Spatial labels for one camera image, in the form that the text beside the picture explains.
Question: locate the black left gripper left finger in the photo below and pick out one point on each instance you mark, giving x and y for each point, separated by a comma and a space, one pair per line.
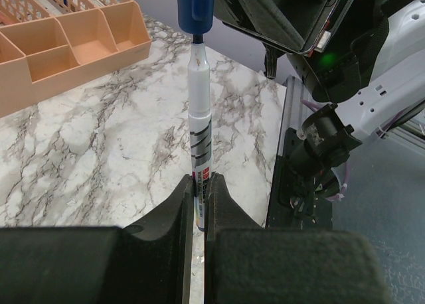
147, 261

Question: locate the blue pen cap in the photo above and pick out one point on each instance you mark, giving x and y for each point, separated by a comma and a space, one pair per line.
195, 16

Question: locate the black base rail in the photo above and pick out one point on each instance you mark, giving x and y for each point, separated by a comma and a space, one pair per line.
313, 142

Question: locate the white marker blue end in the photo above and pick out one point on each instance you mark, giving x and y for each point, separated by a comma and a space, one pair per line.
200, 128

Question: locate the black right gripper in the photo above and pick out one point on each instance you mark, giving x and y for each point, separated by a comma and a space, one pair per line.
294, 26

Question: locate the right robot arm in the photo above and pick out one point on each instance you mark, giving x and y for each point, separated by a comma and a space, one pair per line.
333, 45

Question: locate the peach desk organizer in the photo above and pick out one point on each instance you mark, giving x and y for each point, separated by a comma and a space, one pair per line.
44, 55

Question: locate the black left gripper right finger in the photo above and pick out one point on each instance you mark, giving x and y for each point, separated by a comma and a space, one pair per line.
246, 263

